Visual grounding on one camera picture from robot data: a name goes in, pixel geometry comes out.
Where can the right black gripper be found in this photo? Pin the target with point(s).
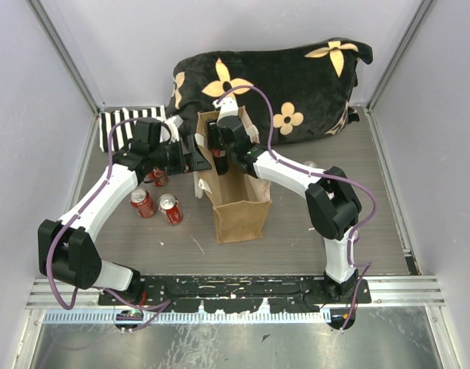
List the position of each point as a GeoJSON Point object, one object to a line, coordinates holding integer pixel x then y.
{"type": "Point", "coordinates": [212, 133]}

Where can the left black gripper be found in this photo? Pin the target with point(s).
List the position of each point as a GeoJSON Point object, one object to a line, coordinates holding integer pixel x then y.
{"type": "Point", "coordinates": [200, 161]}

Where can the glass cola bottle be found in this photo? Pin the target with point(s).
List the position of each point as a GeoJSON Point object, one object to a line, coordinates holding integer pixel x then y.
{"type": "Point", "coordinates": [217, 148]}

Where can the brown jute canvas bag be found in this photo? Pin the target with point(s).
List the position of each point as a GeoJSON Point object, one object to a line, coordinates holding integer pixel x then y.
{"type": "Point", "coordinates": [240, 203]}

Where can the purple grape can back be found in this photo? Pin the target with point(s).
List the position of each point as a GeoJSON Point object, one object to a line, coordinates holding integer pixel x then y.
{"type": "Point", "coordinates": [310, 165]}

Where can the purple grape can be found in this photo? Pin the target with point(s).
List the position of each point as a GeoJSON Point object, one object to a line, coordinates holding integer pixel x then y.
{"type": "Point", "coordinates": [356, 236]}
{"type": "Point", "coordinates": [310, 165]}

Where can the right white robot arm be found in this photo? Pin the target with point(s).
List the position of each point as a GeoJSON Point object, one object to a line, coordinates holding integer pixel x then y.
{"type": "Point", "coordinates": [333, 205]}

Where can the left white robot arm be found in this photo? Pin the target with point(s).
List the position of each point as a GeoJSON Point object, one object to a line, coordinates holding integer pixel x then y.
{"type": "Point", "coordinates": [66, 247]}

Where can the red cola can back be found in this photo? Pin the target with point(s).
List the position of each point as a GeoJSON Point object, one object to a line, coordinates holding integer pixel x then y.
{"type": "Point", "coordinates": [158, 177]}

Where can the red cola can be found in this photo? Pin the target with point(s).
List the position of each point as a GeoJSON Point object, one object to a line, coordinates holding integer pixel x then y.
{"type": "Point", "coordinates": [158, 177]}
{"type": "Point", "coordinates": [142, 202]}
{"type": "Point", "coordinates": [168, 205]}

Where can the red cola can right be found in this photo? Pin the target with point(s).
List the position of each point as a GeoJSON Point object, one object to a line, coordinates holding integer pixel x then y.
{"type": "Point", "coordinates": [168, 205]}

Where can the red cola can left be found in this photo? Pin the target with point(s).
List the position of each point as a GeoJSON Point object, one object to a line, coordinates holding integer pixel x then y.
{"type": "Point", "coordinates": [142, 202]}

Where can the black flower-pattern pillow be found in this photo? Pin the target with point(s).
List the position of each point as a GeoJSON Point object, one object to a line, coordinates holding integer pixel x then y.
{"type": "Point", "coordinates": [291, 95]}

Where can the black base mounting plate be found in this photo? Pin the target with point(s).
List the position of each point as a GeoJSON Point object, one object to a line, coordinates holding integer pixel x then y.
{"type": "Point", "coordinates": [237, 294]}

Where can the purple grape can front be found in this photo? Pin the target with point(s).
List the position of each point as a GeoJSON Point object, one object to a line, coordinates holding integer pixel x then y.
{"type": "Point", "coordinates": [356, 236]}

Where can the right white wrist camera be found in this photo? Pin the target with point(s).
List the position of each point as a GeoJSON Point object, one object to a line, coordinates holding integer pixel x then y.
{"type": "Point", "coordinates": [226, 106]}

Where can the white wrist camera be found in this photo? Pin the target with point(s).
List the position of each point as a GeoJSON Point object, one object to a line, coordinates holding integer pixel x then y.
{"type": "Point", "coordinates": [173, 128]}
{"type": "Point", "coordinates": [226, 106]}

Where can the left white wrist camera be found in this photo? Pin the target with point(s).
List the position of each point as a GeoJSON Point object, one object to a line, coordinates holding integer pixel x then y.
{"type": "Point", "coordinates": [173, 128]}

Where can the aluminium rail frame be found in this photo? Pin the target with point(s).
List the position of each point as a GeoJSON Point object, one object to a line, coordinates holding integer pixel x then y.
{"type": "Point", "coordinates": [388, 291]}

